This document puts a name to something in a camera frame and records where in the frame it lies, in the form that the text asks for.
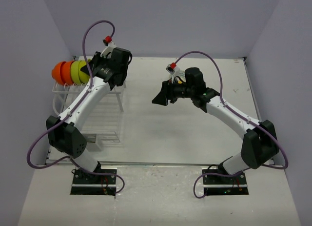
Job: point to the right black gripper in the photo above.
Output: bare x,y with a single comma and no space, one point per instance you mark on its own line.
167,93

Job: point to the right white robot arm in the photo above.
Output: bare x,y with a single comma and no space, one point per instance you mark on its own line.
257,144

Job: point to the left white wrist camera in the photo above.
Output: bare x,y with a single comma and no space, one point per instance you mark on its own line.
109,48

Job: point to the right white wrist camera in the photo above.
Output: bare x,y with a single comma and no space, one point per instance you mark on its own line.
174,72

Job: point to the orange bowl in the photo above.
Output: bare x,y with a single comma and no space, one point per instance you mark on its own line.
66,73
56,73

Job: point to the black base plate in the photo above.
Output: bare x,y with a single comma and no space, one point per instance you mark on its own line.
87,184
222,186

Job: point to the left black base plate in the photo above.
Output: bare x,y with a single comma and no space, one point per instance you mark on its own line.
87,184

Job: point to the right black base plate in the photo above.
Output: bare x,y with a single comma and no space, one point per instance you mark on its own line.
222,186

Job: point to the white wire dish rack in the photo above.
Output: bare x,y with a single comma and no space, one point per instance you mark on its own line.
102,108

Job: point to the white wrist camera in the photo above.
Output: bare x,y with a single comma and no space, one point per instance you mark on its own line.
109,48
174,72

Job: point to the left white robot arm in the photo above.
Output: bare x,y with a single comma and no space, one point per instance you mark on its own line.
65,139

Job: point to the clear cutlery holder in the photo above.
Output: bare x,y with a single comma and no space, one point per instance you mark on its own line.
93,142

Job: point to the lime green bowl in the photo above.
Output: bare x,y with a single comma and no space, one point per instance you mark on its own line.
74,72
84,77

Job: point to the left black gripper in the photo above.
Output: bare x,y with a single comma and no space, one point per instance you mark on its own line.
97,59

